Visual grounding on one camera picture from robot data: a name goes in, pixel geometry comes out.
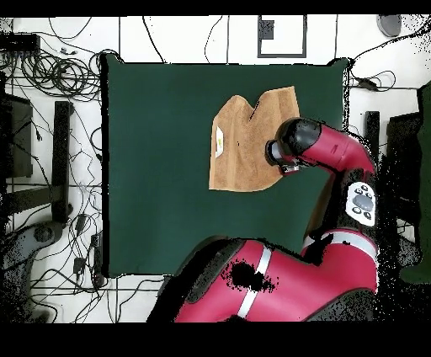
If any tan terry towel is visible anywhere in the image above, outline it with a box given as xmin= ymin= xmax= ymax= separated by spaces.
xmin=208 ymin=85 xmax=301 ymax=193

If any black equipment box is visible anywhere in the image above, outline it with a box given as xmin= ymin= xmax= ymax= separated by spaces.
xmin=385 ymin=112 xmax=422 ymax=203
xmin=0 ymin=93 xmax=35 ymax=179

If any dark green draped cloth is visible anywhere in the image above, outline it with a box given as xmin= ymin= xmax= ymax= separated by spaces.
xmin=398 ymin=80 xmax=431 ymax=284

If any dark green table cloth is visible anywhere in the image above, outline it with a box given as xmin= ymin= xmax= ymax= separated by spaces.
xmin=100 ymin=53 xmax=351 ymax=279

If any grey round floor object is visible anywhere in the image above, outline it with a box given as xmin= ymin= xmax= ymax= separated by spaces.
xmin=375 ymin=14 xmax=402 ymax=38

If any black power strip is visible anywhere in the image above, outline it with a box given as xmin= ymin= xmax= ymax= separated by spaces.
xmin=89 ymin=233 xmax=104 ymax=287

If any grey chair base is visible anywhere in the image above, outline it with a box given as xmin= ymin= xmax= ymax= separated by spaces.
xmin=0 ymin=221 xmax=65 ymax=323

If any black stand frame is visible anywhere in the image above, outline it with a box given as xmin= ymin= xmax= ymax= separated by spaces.
xmin=4 ymin=100 xmax=74 ymax=225
xmin=364 ymin=110 xmax=381 ymax=159

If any grey square floor frame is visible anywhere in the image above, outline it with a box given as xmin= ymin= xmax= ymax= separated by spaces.
xmin=257 ymin=14 xmax=308 ymax=59

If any coiled black cable bundle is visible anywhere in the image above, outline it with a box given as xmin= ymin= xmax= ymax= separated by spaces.
xmin=19 ymin=48 xmax=102 ymax=102

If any black box with cables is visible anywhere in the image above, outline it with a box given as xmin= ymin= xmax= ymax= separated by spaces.
xmin=0 ymin=32 xmax=41 ymax=53

